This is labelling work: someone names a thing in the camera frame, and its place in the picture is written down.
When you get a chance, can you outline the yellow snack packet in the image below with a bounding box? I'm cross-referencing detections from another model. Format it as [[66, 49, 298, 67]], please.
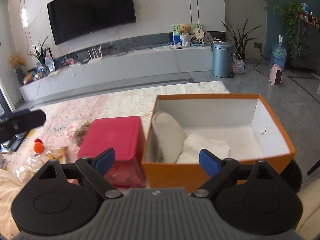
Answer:
[[45, 147, 68, 164]]

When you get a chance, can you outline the cellophane white gift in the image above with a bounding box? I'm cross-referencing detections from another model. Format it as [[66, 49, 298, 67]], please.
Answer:
[[16, 153, 52, 185]]

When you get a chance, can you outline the black tv remote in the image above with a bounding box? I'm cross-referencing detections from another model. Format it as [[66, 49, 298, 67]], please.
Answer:
[[10, 131, 29, 152]]

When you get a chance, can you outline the orange crochet ball toy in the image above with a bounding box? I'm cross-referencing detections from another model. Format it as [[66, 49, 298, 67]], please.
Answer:
[[33, 138, 44, 154]]

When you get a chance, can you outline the brown plush toy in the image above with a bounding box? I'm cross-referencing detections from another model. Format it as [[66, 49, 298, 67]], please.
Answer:
[[73, 122, 91, 147]]

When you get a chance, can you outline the white fluffy cloth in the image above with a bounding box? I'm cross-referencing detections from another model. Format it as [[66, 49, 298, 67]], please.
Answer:
[[176, 133, 230, 164]]

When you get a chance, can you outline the pink lidded box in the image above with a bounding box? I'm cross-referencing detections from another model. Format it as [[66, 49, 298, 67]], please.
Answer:
[[78, 116, 146, 188]]

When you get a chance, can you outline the pink lace tablecloth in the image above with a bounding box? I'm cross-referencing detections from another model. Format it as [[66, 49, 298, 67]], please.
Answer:
[[0, 80, 230, 240]]

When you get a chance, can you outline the orange cardboard box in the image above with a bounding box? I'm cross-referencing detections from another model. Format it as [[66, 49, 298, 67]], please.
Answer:
[[141, 94, 296, 193]]

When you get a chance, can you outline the dried yellow flowers vase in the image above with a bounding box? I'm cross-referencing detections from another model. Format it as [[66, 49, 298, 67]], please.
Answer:
[[8, 53, 25, 86]]

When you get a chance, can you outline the green plant in vase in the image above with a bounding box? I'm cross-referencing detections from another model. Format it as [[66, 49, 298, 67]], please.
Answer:
[[28, 36, 49, 76]]

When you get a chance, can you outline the white marble tv console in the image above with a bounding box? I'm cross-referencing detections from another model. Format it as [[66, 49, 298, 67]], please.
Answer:
[[20, 46, 213, 101]]

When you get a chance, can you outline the pink woven bag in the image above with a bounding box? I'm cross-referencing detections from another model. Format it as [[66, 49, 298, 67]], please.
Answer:
[[232, 53, 245, 74]]

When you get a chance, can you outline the grey metal trash bin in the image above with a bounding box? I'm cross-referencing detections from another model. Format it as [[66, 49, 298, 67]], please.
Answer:
[[212, 41, 233, 78]]

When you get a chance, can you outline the white wifi router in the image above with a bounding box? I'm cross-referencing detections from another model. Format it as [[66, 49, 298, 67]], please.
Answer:
[[87, 46, 103, 63]]

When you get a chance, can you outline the pink small heater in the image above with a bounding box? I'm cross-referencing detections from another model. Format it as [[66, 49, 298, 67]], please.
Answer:
[[269, 64, 283, 87]]

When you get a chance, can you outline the blue water jug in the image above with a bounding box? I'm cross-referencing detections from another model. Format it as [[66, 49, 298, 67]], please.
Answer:
[[270, 35, 287, 70]]

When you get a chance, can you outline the potted floor plant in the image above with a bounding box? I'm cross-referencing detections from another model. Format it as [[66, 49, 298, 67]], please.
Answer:
[[220, 18, 261, 60]]

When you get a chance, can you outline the green picture board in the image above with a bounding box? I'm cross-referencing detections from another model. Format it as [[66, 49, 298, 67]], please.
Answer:
[[172, 23, 203, 45]]

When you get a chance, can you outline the teddy bear on console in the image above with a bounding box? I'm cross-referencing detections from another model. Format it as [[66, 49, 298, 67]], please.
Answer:
[[179, 24, 191, 36]]

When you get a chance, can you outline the wall mounted black television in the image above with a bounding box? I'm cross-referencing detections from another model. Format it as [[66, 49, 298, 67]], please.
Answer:
[[47, 0, 136, 45]]

